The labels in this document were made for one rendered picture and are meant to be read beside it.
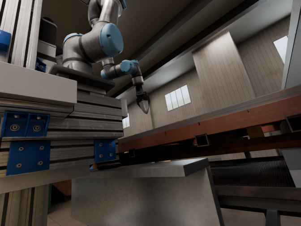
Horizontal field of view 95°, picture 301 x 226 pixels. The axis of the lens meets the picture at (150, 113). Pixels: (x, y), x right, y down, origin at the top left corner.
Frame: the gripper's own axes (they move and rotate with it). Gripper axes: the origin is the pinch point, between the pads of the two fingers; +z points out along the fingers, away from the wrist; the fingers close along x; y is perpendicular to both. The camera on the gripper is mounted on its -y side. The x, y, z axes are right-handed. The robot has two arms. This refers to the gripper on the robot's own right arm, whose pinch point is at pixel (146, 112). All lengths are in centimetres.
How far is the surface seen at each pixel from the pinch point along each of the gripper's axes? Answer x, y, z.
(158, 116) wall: -79, 825, 123
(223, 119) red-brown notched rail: -27, -44, 6
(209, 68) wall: -310, 486, -63
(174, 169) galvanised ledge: -3, -55, 14
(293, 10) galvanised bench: -46, -56, -21
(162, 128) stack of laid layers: -6.4, -19.1, 9.6
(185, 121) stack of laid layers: -17.2, -27.8, 7.0
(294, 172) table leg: -39, -56, 25
